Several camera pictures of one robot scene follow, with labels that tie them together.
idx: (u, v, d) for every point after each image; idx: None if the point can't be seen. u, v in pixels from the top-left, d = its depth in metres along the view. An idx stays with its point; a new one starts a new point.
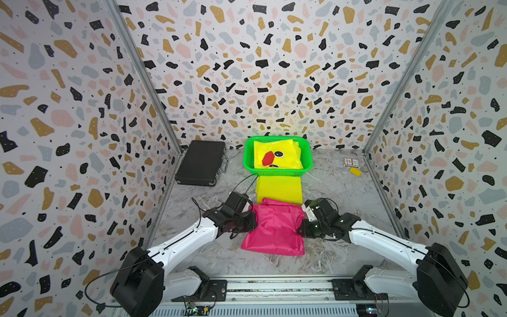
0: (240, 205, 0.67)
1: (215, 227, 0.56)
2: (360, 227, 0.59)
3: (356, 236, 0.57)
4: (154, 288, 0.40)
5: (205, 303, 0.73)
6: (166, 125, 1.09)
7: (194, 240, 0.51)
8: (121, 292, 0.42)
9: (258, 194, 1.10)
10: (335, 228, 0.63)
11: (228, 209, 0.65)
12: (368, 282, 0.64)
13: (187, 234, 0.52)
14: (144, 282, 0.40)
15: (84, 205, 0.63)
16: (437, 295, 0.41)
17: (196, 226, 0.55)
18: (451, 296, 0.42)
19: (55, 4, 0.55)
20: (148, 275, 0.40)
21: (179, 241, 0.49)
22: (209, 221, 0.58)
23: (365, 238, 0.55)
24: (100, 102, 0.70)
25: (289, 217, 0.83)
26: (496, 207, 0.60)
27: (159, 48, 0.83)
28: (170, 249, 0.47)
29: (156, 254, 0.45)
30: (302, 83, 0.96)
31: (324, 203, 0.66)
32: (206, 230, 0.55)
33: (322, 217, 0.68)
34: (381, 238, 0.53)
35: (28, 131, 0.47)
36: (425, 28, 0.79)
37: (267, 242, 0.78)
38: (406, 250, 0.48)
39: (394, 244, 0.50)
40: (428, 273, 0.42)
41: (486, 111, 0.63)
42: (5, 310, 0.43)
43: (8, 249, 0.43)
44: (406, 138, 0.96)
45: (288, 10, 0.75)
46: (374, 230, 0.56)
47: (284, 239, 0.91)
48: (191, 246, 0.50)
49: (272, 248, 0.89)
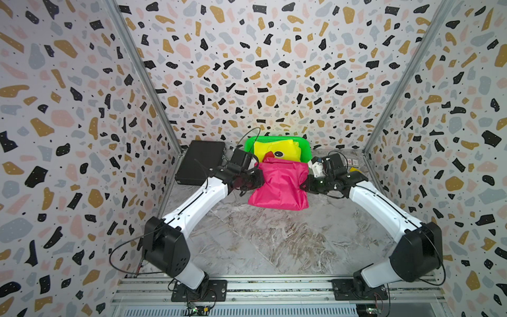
0: (246, 162, 0.65)
1: (224, 185, 0.56)
2: (364, 187, 0.58)
3: (357, 193, 0.57)
4: (179, 249, 0.43)
5: (205, 303, 0.73)
6: (166, 125, 1.09)
7: (206, 199, 0.52)
8: (152, 255, 0.45)
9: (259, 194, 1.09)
10: (338, 179, 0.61)
11: (234, 165, 0.63)
12: (366, 277, 0.65)
13: (197, 196, 0.52)
14: (169, 247, 0.42)
15: (84, 205, 0.63)
16: (408, 262, 0.44)
17: (204, 187, 0.55)
18: (422, 267, 0.44)
19: (55, 4, 0.55)
20: (169, 240, 0.42)
21: (192, 204, 0.50)
22: (217, 181, 0.56)
23: (364, 197, 0.55)
24: (100, 102, 0.70)
25: (292, 172, 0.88)
26: (496, 207, 0.60)
27: (159, 48, 0.83)
28: (185, 213, 0.47)
29: (172, 220, 0.46)
30: (302, 83, 0.96)
31: (335, 157, 0.65)
32: (217, 189, 0.54)
33: (331, 171, 0.67)
34: (379, 202, 0.53)
35: (28, 131, 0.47)
36: (425, 28, 0.79)
37: (272, 198, 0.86)
38: (400, 219, 0.48)
39: (391, 210, 0.50)
40: (411, 243, 0.43)
41: (486, 111, 0.63)
42: (5, 310, 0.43)
43: (7, 248, 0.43)
44: (406, 138, 0.96)
45: (288, 10, 0.75)
46: (377, 193, 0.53)
47: (290, 193, 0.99)
48: (206, 207, 0.51)
49: (278, 201, 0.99)
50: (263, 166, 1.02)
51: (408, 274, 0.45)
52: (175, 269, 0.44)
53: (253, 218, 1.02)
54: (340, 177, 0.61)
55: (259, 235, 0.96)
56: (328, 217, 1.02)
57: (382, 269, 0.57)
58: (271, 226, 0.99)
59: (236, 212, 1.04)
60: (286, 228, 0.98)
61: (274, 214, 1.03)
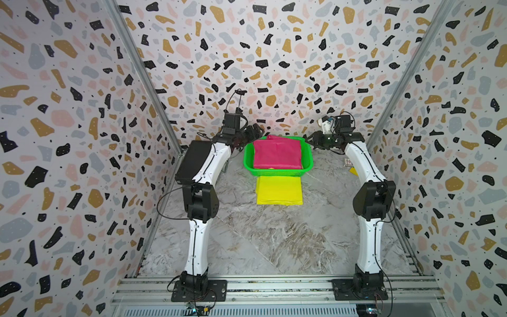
0: (236, 122, 0.75)
1: (228, 147, 0.69)
2: (356, 144, 0.70)
3: (350, 148, 0.70)
4: (212, 196, 0.58)
5: (205, 303, 0.73)
6: (166, 125, 1.09)
7: (218, 158, 0.66)
8: (194, 206, 0.61)
9: (258, 195, 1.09)
10: (340, 135, 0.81)
11: (228, 130, 0.76)
12: (360, 267, 0.69)
13: (211, 158, 0.66)
14: (205, 197, 0.58)
15: (84, 205, 0.63)
16: (363, 201, 0.61)
17: (213, 152, 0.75)
18: (370, 205, 0.61)
19: (55, 4, 0.55)
20: (204, 190, 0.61)
21: (209, 165, 0.64)
22: (220, 144, 0.70)
23: (354, 153, 0.69)
24: (100, 102, 0.70)
25: (288, 144, 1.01)
26: (496, 207, 0.60)
27: (159, 48, 0.83)
28: (208, 173, 0.62)
29: (201, 177, 0.61)
30: (302, 83, 0.96)
31: (344, 118, 0.76)
32: (224, 151, 0.68)
33: (338, 129, 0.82)
34: (363, 159, 0.66)
35: (28, 131, 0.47)
36: (425, 28, 0.79)
37: (272, 162, 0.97)
38: (371, 172, 0.63)
39: (368, 165, 0.65)
40: (368, 188, 0.59)
41: (486, 111, 0.63)
42: (5, 310, 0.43)
43: (8, 249, 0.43)
44: (406, 138, 0.96)
45: (288, 10, 0.75)
46: (364, 152, 0.68)
47: (285, 158, 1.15)
48: (220, 164, 0.65)
49: (275, 166, 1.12)
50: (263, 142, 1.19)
51: (360, 209, 0.64)
52: (212, 212, 0.60)
53: (253, 218, 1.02)
54: (342, 134, 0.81)
55: (259, 235, 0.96)
56: (328, 217, 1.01)
57: (364, 242, 0.66)
58: (271, 226, 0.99)
59: (236, 212, 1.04)
60: (286, 228, 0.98)
61: (274, 214, 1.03)
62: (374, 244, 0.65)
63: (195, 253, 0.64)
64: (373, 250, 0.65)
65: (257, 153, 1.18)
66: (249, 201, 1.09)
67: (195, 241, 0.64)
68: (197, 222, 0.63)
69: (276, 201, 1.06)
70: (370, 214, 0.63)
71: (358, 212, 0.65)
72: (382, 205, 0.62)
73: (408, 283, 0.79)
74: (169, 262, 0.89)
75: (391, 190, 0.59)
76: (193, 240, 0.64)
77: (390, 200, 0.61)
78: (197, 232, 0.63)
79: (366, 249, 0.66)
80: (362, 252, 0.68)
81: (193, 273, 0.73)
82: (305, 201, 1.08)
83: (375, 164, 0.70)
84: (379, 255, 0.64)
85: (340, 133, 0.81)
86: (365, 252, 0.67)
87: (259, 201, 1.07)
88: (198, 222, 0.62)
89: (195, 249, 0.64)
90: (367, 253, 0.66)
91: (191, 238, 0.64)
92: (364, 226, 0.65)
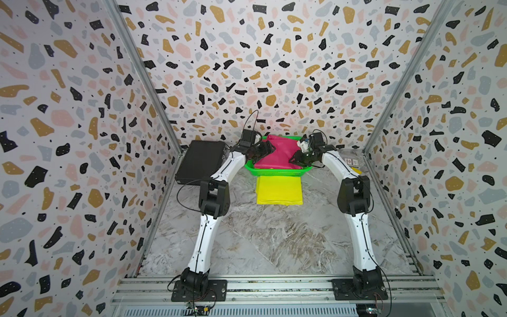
0: (253, 137, 0.87)
1: (243, 156, 0.77)
2: (331, 153, 0.80)
3: (326, 156, 0.80)
4: (225, 195, 0.64)
5: (205, 303, 0.73)
6: (166, 125, 1.09)
7: (234, 164, 0.73)
8: (207, 203, 0.67)
9: (258, 195, 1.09)
10: (316, 148, 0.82)
11: (244, 142, 0.86)
12: (358, 266, 0.69)
13: (228, 162, 0.74)
14: (222, 193, 0.64)
15: (84, 205, 0.63)
16: (345, 198, 0.67)
17: (230, 157, 0.76)
18: (352, 201, 0.67)
19: (55, 4, 0.55)
20: (222, 187, 0.64)
21: (226, 166, 0.72)
22: (237, 152, 0.79)
23: (329, 160, 0.79)
24: (100, 102, 0.70)
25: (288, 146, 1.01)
26: (496, 207, 0.60)
27: (159, 48, 0.83)
28: (224, 172, 0.69)
29: (218, 176, 0.68)
30: (302, 83, 0.96)
31: (317, 135, 0.88)
32: (239, 158, 0.76)
33: (313, 144, 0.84)
34: (338, 162, 0.76)
35: (28, 131, 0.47)
36: (425, 28, 0.79)
37: (272, 164, 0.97)
38: (346, 171, 0.71)
39: (342, 166, 0.74)
40: (345, 183, 0.66)
41: (486, 111, 0.63)
42: (5, 310, 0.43)
43: (8, 248, 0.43)
44: (406, 138, 0.96)
45: (288, 10, 0.75)
46: (338, 156, 0.78)
47: (285, 160, 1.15)
48: (234, 168, 0.72)
49: (275, 166, 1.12)
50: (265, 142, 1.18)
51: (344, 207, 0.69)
52: (224, 211, 0.66)
53: (253, 218, 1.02)
54: (317, 147, 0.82)
55: (259, 235, 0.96)
56: (328, 217, 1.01)
57: (356, 240, 0.69)
58: (271, 226, 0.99)
59: (236, 212, 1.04)
60: (286, 228, 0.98)
61: (274, 214, 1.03)
62: (365, 240, 0.68)
63: (201, 249, 0.66)
64: (365, 246, 0.67)
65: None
66: (249, 201, 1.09)
67: (202, 237, 0.67)
68: (208, 217, 0.67)
69: (276, 201, 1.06)
70: (354, 209, 0.68)
71: (345, 211, 0.69)
72: (364, 199, 0.68)
73: (408, 282, 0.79)
74: (169, 262, 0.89)
75: (366, 183, 0.66)
76: (202, 236, 0.67)
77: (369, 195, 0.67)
78: (206, 226, 0.67)
79: (359, 246, 0.68)
80: (356, 250, 0.70)
81: (194, 271, 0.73)
82: (305, 201, 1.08)
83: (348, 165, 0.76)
84: (372, 249, 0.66)
85: (315, 147, 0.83)
86: (358, 249, 0.68)
87: (259, 201, 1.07)
88: (209, 217, 0.67)
89: (202, 245, 0.66)
90: (359, 249, 0.68)
91: (200, 234, 0.67)
92: (351, 223, 0.69)
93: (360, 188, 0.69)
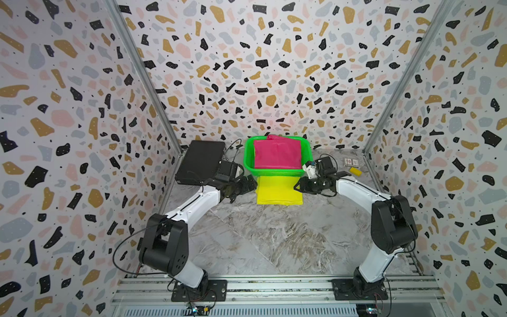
0: (234, 170, 0.72)
1: (217, 191, 0.61)
2: (346, 177, 0.69)
3: (341, 184, 0.67)
4: (181, 243, 0.44)
5: (205, 303, 0.73)
6: (166, 125, 1.09)
7: (202, 203, 0.55)
8: (150, 256, 0.45)
9: (259, 195, 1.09)
10: (327, 177, 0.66)
11: (223, 176, 0.70)
12: (365, 277, 0.65)
13: (195, 197, 0.57)
14: (172, 241, 0.44)
15: (84, 205, 0.63)
16: (380, 229, 0.50)
17: (200, 191, 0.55)
18: (393, 233, 0.49)
19: (55, 4, 0.55)
20: (173, 231, 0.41)
21: (190, 203, 0.54)
22: (210, 186, 0.63)
23: (346, 187, 0.65)
24: (100, 102, 0.70)
25: (288, 146, 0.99)
26: (496, 207, 0.60)
27: (159, 48, 0.83)
28: (186, 209, 0.51)
29: (175, 215, 0.49)
30: (302, 83, 0.96)
31: (326, 159, 0.76)
32: (212, 195, 0.59)
33: (322, 172, 0.78)
34: (358, 185, 0.63)
35: (28, 131, 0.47)
36: (425, 28, 0.79)
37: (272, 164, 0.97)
38: (373, 194, 0.57)
39: (366, 189, 0.60)
40: (379, 209, 0.50)
41: (486, 111, 0.63)
42: (5, 310, 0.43)
43: (8, 249, 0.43)
44: (406, 138, 0.96)
45: (288, 10, 0.75)
46: (355, 180, 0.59)
47: (285, 159, 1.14)
48: (202, 209, 0.55)
49: (275, 167, 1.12)
50: (265, 142, 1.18)
51: (383, 244, 0.50)
52: (175, 268, 0.44)
53: (253, 218, 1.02)
54: (329, 176, 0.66)
55: (259, 235, 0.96)
56: (328, 217, 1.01)
57: (373, 259, 0.60)
58: (271, 226, 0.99)
59: (236, 212, 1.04)
60: (286, 228, 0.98)
61: (274, 214, 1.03)
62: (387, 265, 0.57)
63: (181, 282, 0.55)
64: (384, 268, 0.58)
65: (257, 153, 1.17)
66: (249, 201, 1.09)
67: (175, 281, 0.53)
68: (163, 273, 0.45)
69: (276, 201, 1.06)
70: (396, 246, 0.49)
71: (384, 250, 0.51)
72: (409, 231, 0.51)
73: (408, 283, 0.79)
74: None
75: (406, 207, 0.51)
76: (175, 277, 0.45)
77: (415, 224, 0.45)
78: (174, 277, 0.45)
79: (377, 268, 0.59)
80: (371, 268, 0.62)
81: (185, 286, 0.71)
82: (305, 202, 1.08)
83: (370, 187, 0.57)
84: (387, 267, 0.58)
85: (324, 175, 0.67)
86: (376, 270, 0.60)
87: (259, 201, 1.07)
88: None
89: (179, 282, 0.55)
90: (375, 269, 0.60)
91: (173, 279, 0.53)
92: (379, 252, 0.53)
93: (397, 214, 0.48)
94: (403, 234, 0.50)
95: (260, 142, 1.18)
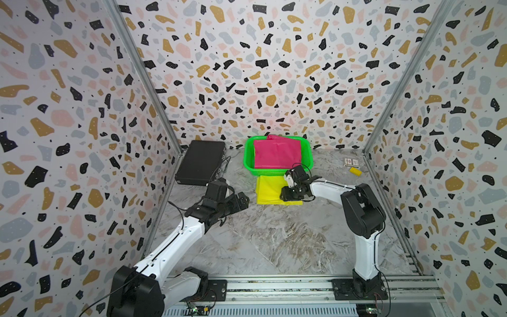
0: (222, 194, 0.65)
1: (201, 224, 0.55)
2: (317, 179, 0.77)
3: (314, 186, 0.73)
4: (153, 300, 0.39)
5: (205, 303, 0.73)
6: (166, 125, 1.09)
7: (181, 242, 0.49)
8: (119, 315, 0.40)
9: (259, 195, 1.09)
10: (302, 183, 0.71)
11: (209, 202, 0.63)
12: (360, 273, 0.67)
13: (173, 239, 0.50)
14: (140, 299, 0.39)
15: (84, 205, 0.63)
16: (352, 217, 0.56)
17: (179, 228, 0.53)
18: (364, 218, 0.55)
19: (55, 4, 0.55)
20: (142, 289, 0.39)
21: (167, 247, 0.48)
22: (194, 219, 0.56)
23: (318, 188, 0.72)
24: (100, 102, 0.70)
25: (288, 146, 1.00)
26: (496, 207, 0.60)
27: (159, 48, 0.83)
28: (160, 257, 0.45)
29: (146, 268, 0.43)
30: (302, 83, 0.96)
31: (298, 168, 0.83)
32: (194, 230, 0.53)
33: (298, 179, 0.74)
34: (327, 183, 0.70)
35: (28, 131, 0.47)
36: (425, 28, 0.79)
37: (272, 164, 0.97)
38: (341, 188, 0.64)
39: (335, 185, 0.67)
40: (347, 198, 0.56)
41: (486, 111, 0.63)
42: (5, 310, 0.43)
43: (8, 249, 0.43)
44: (406, 138, 0.96)
45: (288, 10, 0.75)
46: (325, 180, 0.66)
47: (285, 159, 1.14)
48: (182, 249, 0.49)
49: (275, 167, 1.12)
50: (265, 142, 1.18)
51: (358, 229, 0.56)
52: None
53: (253, 218, 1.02)
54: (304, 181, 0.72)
55: (259, 235, 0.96)
56: (328, 216, 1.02)
57: (360, 249, 0.62)
58: (271, 226, 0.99)
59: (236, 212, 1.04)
60: (286, 228, 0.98)
61: (274, 214, 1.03)
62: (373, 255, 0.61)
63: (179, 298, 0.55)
64: (373, 259, 0.61)
65: (257, 153, 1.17)
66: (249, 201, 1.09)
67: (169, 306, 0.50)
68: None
69: (276, 201, 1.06)
70: (370, 229, 0.55)
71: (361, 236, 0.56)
72: (377, 213, 0.57)
73: (408, 283, 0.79)
74: None
75: (370, 193, 0.58)
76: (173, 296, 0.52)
77: (380, 206, 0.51)
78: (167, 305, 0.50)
79: (367, 261, 0.61)
80: (362, 263, 0.64)
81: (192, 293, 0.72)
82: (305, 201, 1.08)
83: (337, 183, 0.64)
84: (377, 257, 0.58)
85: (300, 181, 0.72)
86: (366, 263, 0.62)
87: (259, 201, 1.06)
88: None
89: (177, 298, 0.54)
90: (366, 263, 0.62)
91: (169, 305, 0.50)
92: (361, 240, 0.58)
93: (365, 201, 0.61)
94: (371, 216, 0.56)
95: (260, 142, 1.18)
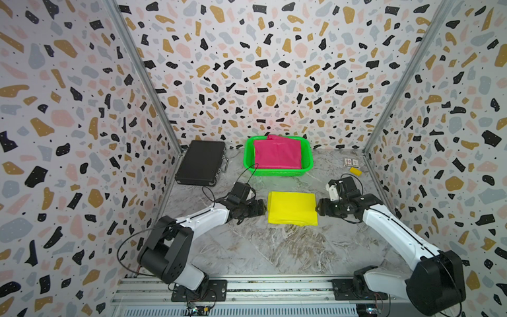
0: (245, 194, 0.73)
1: (226, 211, 0.62)
2: (377, 210, 0.57)
3: (371, 216, 0.56)
4: (182, 251, 0.44)
5: (205, 303, 0.73)
6: (166, 125, 1.09)
7: (210, 216, 0.57)
8: (150, 257, 0.45)
9: (270, 214, 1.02)
10: (354, 202, 0.61)
11: (234, 197, 0.72)
12: (368, 279, 0.64)
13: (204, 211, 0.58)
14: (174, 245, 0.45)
15: (84, 205, 0.63)
16: (426, 290, 0.41)
17: (211, 206, 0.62)
18: (441, 298, 0.41)
19: (55, 4, 0.55)
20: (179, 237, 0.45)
21: (200, 214, 0.56)
22: (222, 205, 0.65)
23: (378, 222, 0.54)
24: (100, 102, 0.70)
25: (288, 146, 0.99)
26: (496, 207, 0.60)
27: (159, 48, 0.83)
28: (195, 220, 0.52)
29: (183, 222, 0.50)
30: (302, 83, 0.96)
31: (348, 180, 0.66)
32: (222, 212, 0.61)
33: (345, 194, 0.68)
34: (393, 226, 0.52)
35: (28, 131, 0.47)
36: (425, 28, 0.79)
37: (272, 163, 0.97)
38: (416, 245, 0.46)
39: (406, 236, 0.49)
40: (428, 271, 0.41)
41: (486, 111, 0.63)
42: (4, 310, 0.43)
43: (7, 249, 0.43)
44: (406, 138, 0.96)
45: (288, 10, 0.75)
46: (391, 216, 0.55)
47: (285, 159, 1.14)
48: (210, 223, 0.56)
49: (275, 168, 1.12)
50: (265, 142, 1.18)
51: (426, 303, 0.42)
52: (169, 276, 0.43)
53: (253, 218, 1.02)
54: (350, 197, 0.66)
55: (259, 235, 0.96)
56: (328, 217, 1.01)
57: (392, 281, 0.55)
58: (271, 226, 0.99)
59: None
60: (286, 228, 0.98)
61: None
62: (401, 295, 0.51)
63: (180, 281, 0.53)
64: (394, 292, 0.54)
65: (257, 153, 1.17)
66: None
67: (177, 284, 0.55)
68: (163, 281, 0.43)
69: (290, 222, 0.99)
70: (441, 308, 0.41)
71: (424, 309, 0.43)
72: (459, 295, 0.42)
73: None
74: None
75: (458, 269, 0.41)
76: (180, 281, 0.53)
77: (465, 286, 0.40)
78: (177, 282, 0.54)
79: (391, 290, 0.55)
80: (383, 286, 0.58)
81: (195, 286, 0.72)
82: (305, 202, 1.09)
83: (410, 229, 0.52)
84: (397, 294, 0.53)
85: (346, 196, 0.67)
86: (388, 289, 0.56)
87: (270, 220, 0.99)
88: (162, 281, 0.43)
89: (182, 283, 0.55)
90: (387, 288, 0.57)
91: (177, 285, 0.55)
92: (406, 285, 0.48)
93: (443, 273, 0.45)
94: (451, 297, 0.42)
95: (259, 142, 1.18)
